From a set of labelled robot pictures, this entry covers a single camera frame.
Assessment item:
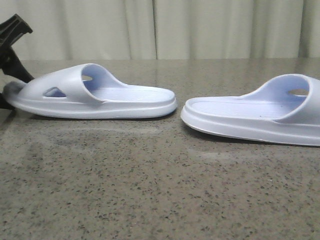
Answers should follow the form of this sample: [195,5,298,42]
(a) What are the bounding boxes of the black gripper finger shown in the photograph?
[0,14,34,83]
[0,93,13,110]

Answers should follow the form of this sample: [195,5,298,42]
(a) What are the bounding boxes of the light blue slipper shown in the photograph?
[2,63,177,119]
[181,74,320,146]

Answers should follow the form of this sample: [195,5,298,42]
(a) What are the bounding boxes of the beige curtain panel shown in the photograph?
[0,0,156,60]
[153,0,320,59]

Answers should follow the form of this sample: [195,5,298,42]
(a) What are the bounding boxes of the beige curtain left panel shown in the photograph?
[0,0,156,60]

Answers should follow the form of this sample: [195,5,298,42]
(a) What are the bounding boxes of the beige curtain right panel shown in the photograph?
[153,0,320,59]

